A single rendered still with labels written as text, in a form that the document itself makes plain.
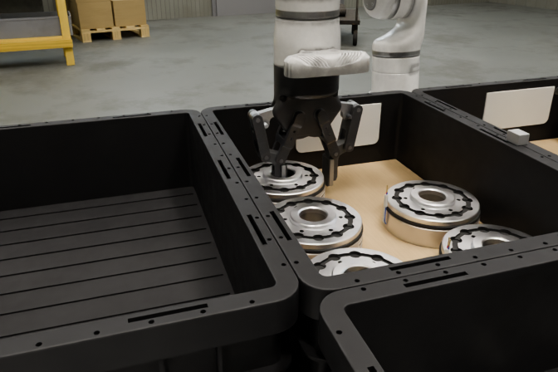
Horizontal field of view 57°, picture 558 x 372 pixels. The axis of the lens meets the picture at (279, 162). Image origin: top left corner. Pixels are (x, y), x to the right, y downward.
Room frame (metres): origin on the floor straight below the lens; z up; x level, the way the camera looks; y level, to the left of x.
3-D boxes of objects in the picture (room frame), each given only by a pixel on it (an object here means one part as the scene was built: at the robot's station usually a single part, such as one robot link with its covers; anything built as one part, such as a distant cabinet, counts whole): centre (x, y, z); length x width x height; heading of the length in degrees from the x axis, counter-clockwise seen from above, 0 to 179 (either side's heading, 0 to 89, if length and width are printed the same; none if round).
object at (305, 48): (0.57, -0.04, 1.03); 0.11 x 0.09 x 0.06; 17
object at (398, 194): (0.51, -0.17, 0.86); 0.10 x 0.10 x 0.01
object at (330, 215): (0.47, -0.04, 0.86); 0.05 x 0.05 x 0.01
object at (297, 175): (0.58, 0.00, 0.86); 0.05 x 0.05 x 0.01
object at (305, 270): (0.49, -0.10, 0.92); 0.40 x 0.30 x 0.02; 18
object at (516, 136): (0.51, -0.25, 0.94); 0.02 x 0.01 x 0.01; 18
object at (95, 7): (7.08, 2.34, 0.39); 1.31 x 0.94 x 0.77; 27
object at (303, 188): (0.58, 0.00, 0.86); 0.10 x 0.10 x 0.01
